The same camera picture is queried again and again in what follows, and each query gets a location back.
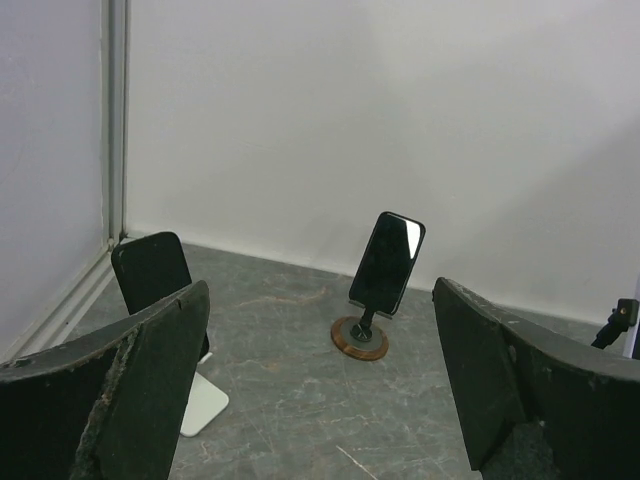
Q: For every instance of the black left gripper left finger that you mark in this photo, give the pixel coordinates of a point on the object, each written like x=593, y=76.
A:
x=109, y=404

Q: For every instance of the black phone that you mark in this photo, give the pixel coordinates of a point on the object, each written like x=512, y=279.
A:
x=149, y=269
x=387, y=263

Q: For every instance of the black clamp phone stand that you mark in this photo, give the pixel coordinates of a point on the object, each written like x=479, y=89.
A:
x=623, y=318

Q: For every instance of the round wooden base phone stand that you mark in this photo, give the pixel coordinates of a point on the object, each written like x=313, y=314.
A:
x=358, y=337

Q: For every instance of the white metal phone stand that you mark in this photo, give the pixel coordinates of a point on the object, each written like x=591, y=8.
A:
x=205, y=403

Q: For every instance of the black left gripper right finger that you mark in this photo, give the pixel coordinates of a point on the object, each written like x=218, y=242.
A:
x=532, y=403

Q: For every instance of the aluminium frame post left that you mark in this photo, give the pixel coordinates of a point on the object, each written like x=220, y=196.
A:
x=63, y=126

